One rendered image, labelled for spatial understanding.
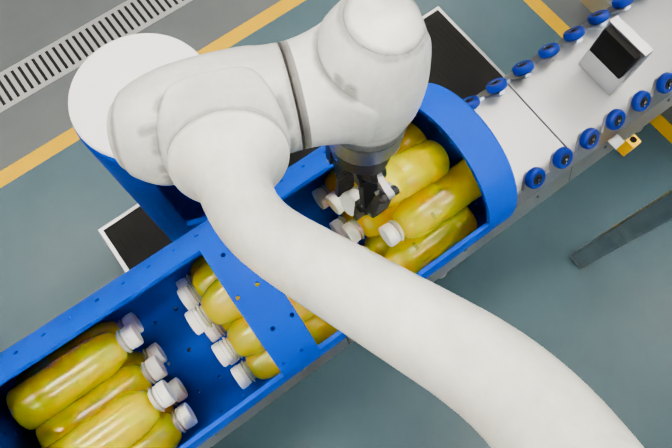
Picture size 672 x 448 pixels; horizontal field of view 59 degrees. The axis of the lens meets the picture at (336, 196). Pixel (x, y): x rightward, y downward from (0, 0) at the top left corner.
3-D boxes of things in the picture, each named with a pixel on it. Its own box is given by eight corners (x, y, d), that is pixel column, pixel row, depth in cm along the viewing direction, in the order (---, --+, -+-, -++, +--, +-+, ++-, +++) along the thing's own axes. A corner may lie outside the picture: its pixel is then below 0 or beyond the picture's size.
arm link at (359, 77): (399, 54, 64) (281, 81, 63) (422, -51, 50) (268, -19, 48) (431, 142, 61) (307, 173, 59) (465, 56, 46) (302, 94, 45)
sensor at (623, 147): (631, 150, 128) (643, 140, 123) (622, 157, 127) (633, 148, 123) (606, 124, 130) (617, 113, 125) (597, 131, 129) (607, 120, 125)
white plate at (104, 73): (48, 147, 111) (51, 150, 112) (194, 168, 110) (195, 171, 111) (91, 23, 120) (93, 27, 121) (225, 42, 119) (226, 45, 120)
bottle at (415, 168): (429, 129, 99) (347, 170, 88) (458, 158, 96) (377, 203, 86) (414, 157, 104) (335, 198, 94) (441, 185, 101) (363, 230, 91)
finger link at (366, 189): (374, 148, 73) (381, 155, 73) (378, 193, 83) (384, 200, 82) (349, 165, 73) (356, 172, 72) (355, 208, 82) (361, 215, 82)
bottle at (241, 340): (320, 282, 101) (227, 348, 97) (306, 256, 96) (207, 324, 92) (341, 307, 95) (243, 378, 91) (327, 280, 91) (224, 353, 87)
